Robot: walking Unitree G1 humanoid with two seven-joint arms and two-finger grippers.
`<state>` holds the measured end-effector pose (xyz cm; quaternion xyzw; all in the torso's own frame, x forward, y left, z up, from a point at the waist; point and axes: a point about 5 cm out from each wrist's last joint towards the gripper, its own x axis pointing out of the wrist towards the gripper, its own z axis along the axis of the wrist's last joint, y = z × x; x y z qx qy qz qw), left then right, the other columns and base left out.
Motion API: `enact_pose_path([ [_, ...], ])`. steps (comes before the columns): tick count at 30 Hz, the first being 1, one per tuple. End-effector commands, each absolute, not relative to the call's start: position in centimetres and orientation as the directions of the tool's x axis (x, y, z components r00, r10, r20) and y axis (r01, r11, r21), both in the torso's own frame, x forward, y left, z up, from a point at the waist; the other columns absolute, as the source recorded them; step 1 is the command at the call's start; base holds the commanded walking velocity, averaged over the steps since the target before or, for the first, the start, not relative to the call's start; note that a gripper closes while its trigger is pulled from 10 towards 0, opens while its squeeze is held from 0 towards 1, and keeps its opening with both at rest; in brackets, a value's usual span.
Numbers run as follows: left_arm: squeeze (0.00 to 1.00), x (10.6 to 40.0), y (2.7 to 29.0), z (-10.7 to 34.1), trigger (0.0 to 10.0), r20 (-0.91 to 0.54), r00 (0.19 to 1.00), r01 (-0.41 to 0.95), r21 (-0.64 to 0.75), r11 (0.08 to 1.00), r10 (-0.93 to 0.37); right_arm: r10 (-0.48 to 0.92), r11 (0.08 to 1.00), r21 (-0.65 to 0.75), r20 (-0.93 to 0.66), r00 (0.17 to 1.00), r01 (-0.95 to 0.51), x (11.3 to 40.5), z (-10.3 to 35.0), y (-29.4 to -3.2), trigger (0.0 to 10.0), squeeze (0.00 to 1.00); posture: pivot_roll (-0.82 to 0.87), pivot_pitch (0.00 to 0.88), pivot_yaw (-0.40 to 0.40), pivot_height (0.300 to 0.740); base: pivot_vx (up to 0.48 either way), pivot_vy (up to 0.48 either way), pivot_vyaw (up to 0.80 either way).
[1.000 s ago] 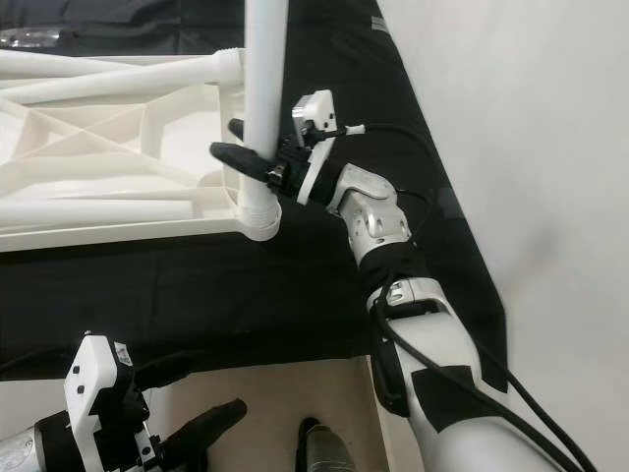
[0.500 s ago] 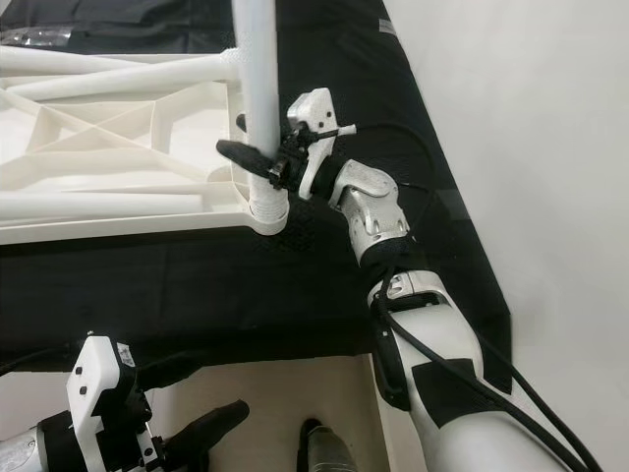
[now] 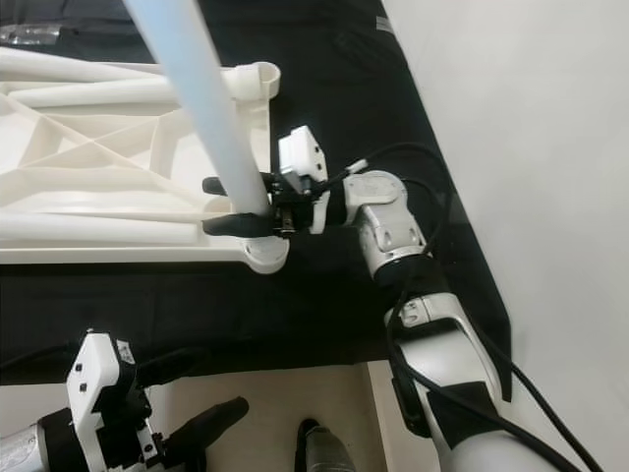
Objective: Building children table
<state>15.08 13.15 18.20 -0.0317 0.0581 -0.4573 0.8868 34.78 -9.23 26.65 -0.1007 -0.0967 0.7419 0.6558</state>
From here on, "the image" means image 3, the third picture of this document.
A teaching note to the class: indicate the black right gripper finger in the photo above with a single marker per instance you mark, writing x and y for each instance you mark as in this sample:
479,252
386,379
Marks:
236,226
218,186

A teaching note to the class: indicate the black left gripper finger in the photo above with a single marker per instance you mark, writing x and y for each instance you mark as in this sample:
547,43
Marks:
172,364
206,431

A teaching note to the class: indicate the white plastic children table top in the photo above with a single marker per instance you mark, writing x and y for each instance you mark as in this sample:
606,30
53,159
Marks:
118,157

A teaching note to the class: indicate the black tablecloth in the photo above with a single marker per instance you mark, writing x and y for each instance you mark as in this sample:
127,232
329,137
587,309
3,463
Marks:
157,305

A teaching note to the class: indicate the small grey tape strip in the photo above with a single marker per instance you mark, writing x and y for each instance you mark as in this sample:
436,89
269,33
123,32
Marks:
384,24

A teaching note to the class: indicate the clear plastic tape patch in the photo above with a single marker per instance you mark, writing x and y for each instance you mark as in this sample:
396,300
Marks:
28,35

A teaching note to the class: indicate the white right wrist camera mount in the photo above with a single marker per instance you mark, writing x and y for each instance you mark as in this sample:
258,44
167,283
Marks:
300,152

